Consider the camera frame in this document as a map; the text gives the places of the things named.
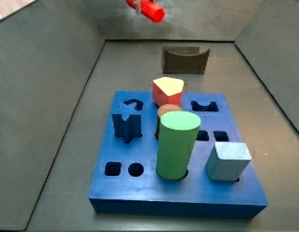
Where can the brown cylinder block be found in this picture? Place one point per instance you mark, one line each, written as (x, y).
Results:
(166, 108)

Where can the green cylinder block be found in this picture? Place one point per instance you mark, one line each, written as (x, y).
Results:
(178, 129)

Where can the dark blue star block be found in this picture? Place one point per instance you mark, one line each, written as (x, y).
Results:
(126, 127)

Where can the light blue rectangular block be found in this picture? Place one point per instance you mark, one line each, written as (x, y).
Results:
(227, 162)

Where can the red hexagon prism block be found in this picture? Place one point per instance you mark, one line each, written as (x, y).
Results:
(148, 8)

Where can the blue foam shape board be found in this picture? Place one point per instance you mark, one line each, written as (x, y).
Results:
(125, 184)

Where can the salmon pentagon prism block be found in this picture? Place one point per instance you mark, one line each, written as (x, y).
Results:
(166, 90)

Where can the black curved foam holder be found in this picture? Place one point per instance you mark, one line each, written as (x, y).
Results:
(184, 59)

